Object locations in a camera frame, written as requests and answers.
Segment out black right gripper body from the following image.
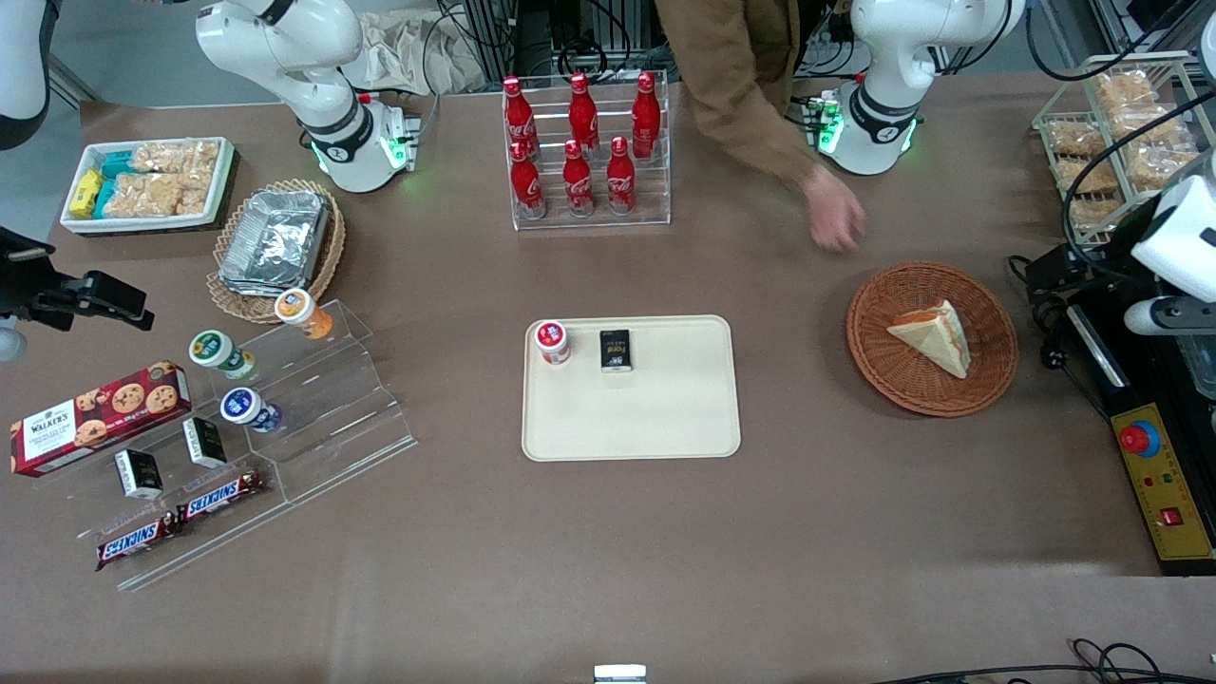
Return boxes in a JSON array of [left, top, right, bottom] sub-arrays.
[[0, 226, 73, 330]]

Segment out triangle sandwich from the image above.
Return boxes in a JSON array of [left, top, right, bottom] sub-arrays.
[[885, 299, 973, 380]]

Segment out brown jacket sleeve forearm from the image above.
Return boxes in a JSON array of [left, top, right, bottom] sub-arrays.
[[654, 0, 829, 193]]

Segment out light tan wicker basket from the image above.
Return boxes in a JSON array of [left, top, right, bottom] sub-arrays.
[[206, 178, 346, 325]]

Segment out brown round wicker basket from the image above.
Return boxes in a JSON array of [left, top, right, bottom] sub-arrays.
[[845, 261, 1020, 419]]

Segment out cream plastic tray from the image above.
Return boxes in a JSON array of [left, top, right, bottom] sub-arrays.
[[521, 314, 742, 463]]

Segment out person's bare hand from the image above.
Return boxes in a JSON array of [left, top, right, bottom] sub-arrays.
[[803, 166, 867, 255]]

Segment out bagged fried snack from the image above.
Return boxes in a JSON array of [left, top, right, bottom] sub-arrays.
[[1069, 198, 1129, 231], [1092, 71, 1156, 110], [1045, 119, 1108, 158], [1126, 147, 1200, 191], [1054, 157, 1122, 196], [1107, 104, 1193, 148]]

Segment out yellow snack packet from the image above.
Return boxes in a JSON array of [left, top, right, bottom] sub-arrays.
[[68, 169, 105, 219]]

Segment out rice cracker packet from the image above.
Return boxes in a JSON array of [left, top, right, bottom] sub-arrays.
[[106, 171, 212, 219], [131, 141, 221, 176]]

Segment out green lid yogurt cup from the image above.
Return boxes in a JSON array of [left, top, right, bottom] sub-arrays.
[[188, 330, 257, 381]]

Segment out black appliance housing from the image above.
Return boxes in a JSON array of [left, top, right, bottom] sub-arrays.
[[1069, 275, 1216, 577]]

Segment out red Walkers cookie box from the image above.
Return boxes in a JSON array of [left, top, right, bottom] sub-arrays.
[[9, 360, 193, 478]]

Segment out clear glass container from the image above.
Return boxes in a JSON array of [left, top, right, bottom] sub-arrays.
[[1178, 332, 1216, 400]]

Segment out white rectangular snack bin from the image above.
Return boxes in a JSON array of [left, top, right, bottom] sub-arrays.
[[59, 137, 238, 237]]

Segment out blue lid yogurt cup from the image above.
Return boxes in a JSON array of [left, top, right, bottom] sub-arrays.
[[219, 387, 283, 434]]

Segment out stacked foil trays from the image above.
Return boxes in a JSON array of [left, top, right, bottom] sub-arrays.
[[218, 189, 331, 295]]

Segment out red emergency stop button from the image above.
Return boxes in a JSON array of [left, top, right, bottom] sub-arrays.
[[1119, 420, 1163, 460]]

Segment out orange lid yogurt cup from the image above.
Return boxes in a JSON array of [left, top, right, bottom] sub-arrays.
[[275, 288, 335, 341]]

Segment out Snickers chocolate bar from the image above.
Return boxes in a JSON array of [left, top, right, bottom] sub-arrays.
[[95, 513, 181, 572], [176, 468, 267, 524]]

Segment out yellow control panel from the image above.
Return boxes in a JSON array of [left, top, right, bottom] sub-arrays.
[[1110, 404, 1216, 563]]

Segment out clear acrylic stepped stand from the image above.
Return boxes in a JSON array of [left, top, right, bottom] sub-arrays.
[[33, 299, 419, 592]]

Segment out white connector box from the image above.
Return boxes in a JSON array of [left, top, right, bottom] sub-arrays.
[[375, 100, 425, 172], [793, 90, 846, 153]]

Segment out beige cloth bag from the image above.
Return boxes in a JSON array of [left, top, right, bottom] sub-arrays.
[[342, 9, 485, 96]]

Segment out clear acrylic bottle rack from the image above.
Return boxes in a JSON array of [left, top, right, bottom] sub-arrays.
[[502, 71, 672, 232]]

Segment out red cola bottle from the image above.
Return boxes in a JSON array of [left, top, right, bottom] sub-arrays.
[[631, 71, 663, 161], [606, 136, 638, 216], [502, 76, 539, 158], [509, 141, 549, 221], [562, 140, 597, 219], [568, 72, 600, 158]]

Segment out red lid yogurt cup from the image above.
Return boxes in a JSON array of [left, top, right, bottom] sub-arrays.
[[534, 320, 573, 368]]

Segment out black power cable with plug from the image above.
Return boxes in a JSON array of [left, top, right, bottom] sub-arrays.
[[1007, 255, 1112, 419]]

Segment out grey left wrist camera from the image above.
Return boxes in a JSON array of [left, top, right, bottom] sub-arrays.
[[1124, 294, 1216, 336]]

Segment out white wire rack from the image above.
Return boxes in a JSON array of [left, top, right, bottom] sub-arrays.
[[1033, 52, 1216, 253]]

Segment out black floor cable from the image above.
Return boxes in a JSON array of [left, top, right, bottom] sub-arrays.
[[874, 638, 1216, 684]]

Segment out aluminium frame rack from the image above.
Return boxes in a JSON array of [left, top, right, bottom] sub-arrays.
[[461, 0, 666, 85]]

